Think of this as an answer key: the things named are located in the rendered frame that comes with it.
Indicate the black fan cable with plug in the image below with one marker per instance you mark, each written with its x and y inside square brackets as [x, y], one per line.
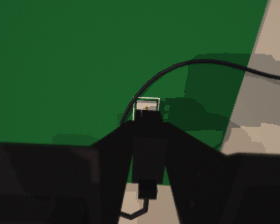
[151, 140]

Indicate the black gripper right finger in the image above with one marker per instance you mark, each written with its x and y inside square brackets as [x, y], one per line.
[207, 185]

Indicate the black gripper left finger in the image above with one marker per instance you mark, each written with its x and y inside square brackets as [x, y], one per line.
[98, 173]

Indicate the green circuit board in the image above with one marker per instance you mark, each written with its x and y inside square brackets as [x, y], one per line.
[70, 68]

